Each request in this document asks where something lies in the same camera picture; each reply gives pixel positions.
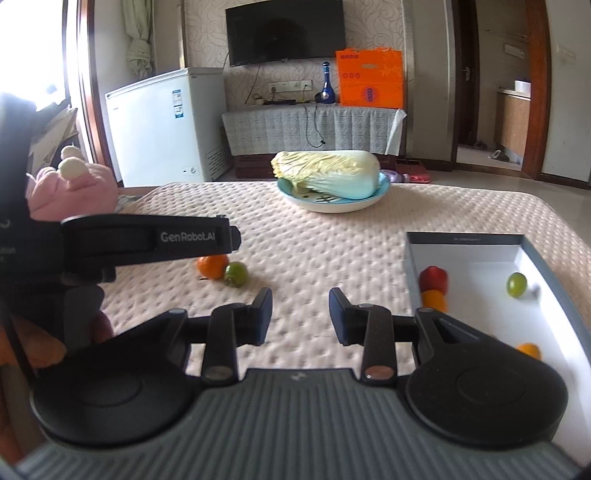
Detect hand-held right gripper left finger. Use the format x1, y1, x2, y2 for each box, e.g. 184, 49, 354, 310
115, 287, 273, 386

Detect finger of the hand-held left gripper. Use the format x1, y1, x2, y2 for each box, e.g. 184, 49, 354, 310
60, 215, 242, 283

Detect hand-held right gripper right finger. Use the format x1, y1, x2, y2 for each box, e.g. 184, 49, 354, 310
329, 287, 502, 385

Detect green round fruit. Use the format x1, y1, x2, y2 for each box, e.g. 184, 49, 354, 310
224, 261, 247, 288

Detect grey cardboard box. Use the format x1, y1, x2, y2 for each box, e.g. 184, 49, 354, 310
403, 232, 591, 416

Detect kiwi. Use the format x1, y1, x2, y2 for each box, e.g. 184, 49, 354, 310
506, 272, 528, 298

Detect person's left hand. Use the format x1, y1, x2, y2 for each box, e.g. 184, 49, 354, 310
92, 310, 114, 345

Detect pink plush toy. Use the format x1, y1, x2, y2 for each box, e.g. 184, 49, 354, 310
25, 145, 120, 222

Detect beige quilted bedspread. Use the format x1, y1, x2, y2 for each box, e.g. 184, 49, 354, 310
99, 181, 591, 370

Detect small red fruit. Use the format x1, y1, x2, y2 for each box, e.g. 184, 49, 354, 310
419, 265, 448, 295

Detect light blue plate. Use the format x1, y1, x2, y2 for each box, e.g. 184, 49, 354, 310
277, 172, 391, 213

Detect white chest freezer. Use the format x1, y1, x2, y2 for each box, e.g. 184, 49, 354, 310
105, 68, 227, 188

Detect cardboard sheets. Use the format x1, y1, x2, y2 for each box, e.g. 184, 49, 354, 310
30, 108, 80, 160

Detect dark wooden cabinet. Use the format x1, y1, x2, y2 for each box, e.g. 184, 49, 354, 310
233, 152, 398, 179

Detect napa cabbage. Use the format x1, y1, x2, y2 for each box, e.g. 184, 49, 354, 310
270, 150, 382, 200

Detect red plastic basket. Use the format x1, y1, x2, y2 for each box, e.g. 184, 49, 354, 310
394, 159, 432, 184

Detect pale tied curtain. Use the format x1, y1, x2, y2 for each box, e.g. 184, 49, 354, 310
122, 0, 153, 79

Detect blue glass bottle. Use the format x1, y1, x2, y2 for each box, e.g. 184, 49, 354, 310
320, 61, 337, 103

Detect orange cardboard box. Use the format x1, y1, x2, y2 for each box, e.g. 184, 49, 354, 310
335, 47, 404, 110

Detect wooden kitchen cabinet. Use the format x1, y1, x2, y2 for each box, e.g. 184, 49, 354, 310
494, 90, 529, 160

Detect wooden window frame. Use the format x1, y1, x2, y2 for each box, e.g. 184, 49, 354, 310
76, 0, 122, 186

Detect black hanging cable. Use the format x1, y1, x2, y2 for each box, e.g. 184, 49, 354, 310
305, 104, 326, 147

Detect black wall television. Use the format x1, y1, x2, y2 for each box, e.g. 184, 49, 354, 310
225, 0, 346, 66

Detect brown wooden door frame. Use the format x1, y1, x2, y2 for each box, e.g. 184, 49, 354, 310
524, 0, 553, 181

